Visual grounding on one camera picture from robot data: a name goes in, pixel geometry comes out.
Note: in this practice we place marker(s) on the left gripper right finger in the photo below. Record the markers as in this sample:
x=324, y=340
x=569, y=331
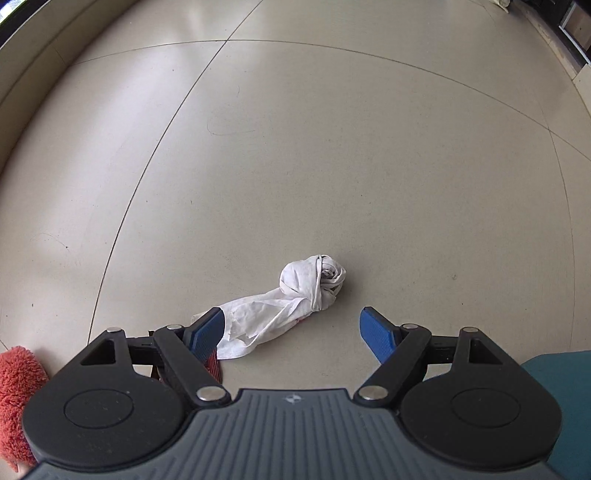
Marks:
x=406, y=351

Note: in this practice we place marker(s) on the dark teal trash bin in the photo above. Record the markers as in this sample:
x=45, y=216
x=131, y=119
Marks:
x=567, y=376

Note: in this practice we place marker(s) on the red snack wrapper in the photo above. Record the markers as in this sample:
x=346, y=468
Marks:
x=213, y=367

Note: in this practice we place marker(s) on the red fluffy slipper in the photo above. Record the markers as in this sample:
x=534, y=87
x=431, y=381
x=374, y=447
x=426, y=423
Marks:
x=22, y=376

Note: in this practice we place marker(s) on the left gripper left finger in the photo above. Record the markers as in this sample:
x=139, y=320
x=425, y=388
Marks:
x=177, y=355

